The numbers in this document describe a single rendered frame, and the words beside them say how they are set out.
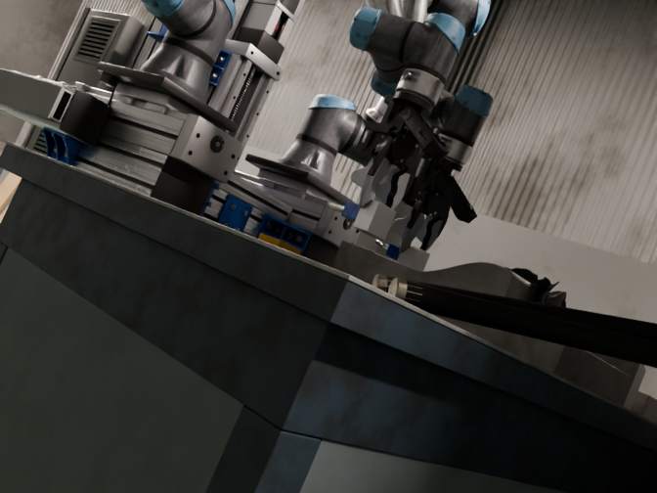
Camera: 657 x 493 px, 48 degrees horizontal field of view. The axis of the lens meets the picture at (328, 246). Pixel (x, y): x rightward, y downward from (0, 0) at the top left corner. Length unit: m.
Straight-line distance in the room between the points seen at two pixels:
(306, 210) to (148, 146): 0.50
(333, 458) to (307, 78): 5.18
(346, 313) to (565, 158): 4.02
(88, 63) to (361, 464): 1.56
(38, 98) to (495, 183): 3.41
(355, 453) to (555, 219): 3.82
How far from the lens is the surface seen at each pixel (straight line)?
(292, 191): 1.89
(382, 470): 0.70
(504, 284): 1.21
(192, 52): 1.59
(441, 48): 1.32
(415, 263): 1.54
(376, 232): 1.25
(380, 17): 1.36
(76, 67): 2.09
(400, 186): 1.29
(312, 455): 0.62
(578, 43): 4.87
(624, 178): 4.41
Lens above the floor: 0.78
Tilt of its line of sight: 4 degrees up
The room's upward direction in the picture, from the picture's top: 23 degrees clockwise
